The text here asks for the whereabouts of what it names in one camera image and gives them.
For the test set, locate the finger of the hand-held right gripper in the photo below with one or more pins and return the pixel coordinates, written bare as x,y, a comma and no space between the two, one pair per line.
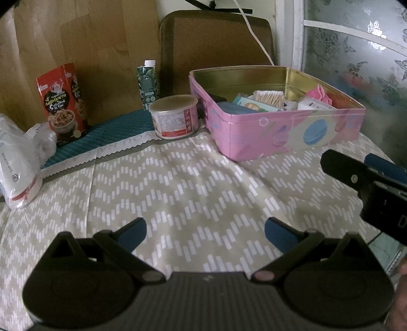
340,165
384,167

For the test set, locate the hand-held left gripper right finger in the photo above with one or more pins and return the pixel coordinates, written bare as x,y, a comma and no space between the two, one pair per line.
279,235

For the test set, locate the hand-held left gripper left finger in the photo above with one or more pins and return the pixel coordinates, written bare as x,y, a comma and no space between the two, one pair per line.
133,234

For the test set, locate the pink knitted cloth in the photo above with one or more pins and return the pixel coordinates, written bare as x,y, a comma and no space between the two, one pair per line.
321,94

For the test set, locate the pink tin box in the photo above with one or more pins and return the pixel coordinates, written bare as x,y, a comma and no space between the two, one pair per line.
270,133

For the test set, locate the cotton swab pack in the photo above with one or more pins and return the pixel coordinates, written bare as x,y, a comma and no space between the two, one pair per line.
270,97

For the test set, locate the blue soft pouch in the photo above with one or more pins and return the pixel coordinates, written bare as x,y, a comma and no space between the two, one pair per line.
235,109

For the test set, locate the zigzag patterned bedsheet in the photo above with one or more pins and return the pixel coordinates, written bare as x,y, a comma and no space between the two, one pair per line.
190,191

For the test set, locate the frosted patterned window glass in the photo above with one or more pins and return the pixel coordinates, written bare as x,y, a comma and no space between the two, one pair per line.
365,89

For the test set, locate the teal textured mat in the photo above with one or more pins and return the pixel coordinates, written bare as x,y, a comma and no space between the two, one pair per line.
105,133

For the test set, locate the red and white round can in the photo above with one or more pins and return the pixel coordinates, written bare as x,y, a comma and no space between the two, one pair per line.
173,117

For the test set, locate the clear plastic bag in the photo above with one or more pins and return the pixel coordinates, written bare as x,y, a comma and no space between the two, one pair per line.
44,140

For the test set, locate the white plastic bag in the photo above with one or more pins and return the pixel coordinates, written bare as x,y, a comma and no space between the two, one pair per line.
16,159

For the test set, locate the red snack box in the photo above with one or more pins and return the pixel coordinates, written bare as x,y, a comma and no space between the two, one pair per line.
62,105

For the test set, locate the green drink carton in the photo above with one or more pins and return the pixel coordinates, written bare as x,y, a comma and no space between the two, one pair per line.
148,86

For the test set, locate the crossed black tape strips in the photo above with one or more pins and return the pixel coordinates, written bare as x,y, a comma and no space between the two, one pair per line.
232,10

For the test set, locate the brown cardboard sheet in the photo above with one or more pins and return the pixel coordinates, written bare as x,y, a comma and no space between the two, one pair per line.
79,41

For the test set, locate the white window frame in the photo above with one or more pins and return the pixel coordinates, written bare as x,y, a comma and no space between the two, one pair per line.
299,38

